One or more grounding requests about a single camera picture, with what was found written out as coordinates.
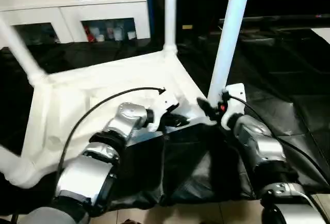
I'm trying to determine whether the white plastic table leg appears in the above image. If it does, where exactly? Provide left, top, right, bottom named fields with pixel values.
left=207, top=0, right=254, bottom=106
left=0, top=145, right=37, bottom=190
left=0, top=17, right=49, bottom=86
left=163, top=0, right=179, bottom=56

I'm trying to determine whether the black plastic mat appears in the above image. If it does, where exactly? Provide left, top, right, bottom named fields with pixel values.
left=0, top=27, right=330, bottom=208

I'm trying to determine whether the dark brown rounded object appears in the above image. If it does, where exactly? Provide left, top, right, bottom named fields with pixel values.
left=122, top=217, right=145, bottom=224

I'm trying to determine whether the white flat board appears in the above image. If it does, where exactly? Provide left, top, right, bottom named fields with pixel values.
left=310, top=27, right=330, bottom=45

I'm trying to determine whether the white cabinet with glass doors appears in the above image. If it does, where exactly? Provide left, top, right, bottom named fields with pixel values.
left=0, top=0, right=152, bottom=45

